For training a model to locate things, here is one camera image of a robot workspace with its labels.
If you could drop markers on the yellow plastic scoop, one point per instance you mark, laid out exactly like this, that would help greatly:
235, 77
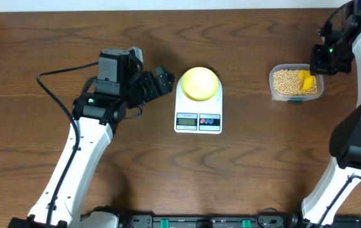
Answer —
306, 80

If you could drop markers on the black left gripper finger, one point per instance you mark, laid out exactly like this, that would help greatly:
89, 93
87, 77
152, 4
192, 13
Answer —
160, 70
164, 84

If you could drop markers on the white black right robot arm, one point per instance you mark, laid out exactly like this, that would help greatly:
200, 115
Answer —
344, 170

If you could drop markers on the clear container of soybeans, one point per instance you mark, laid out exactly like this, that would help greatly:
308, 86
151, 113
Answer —
285, 84

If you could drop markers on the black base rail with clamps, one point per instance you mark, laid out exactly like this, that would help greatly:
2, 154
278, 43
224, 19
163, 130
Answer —
106, 216

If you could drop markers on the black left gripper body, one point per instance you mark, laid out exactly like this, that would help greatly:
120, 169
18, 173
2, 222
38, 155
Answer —
151, 84

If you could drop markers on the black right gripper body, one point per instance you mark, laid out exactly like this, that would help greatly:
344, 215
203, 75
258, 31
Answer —
344, 55

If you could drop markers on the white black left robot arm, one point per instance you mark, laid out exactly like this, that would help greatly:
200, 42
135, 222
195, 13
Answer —
95, 117

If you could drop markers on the yellow plastic bowl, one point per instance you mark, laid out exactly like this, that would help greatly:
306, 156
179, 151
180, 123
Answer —
199, 84

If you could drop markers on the white digital kitchen scale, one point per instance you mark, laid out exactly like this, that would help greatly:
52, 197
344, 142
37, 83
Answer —
198, 117

